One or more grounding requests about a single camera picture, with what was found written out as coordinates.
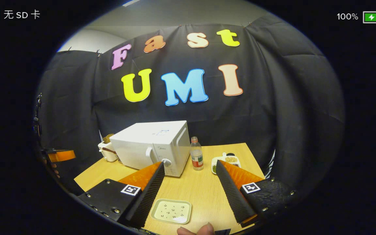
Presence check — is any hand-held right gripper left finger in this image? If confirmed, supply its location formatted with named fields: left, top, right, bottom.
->
left=77, top=162, right=165, bottom=229

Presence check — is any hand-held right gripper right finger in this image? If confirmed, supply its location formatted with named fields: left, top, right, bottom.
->
left=216, top=160, right=296, bottom=228

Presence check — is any white microwave oven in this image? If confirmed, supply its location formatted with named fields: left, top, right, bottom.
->
left=110, top=120, right=191, bottom=178

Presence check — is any light green patterned tray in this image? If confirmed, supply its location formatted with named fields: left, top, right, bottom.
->
left=150, top=198, right=192, bottom=225

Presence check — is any white divided grain dish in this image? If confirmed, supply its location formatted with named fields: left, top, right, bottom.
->
left=211, top=152, right=241, bottom=175

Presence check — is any white toaster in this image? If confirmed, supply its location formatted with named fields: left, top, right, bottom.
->
left=98, top=134, right=120, bottom=163

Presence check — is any clear bottle red label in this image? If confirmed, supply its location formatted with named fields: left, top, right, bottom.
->
left=190, top=136, right=204, bottom=171

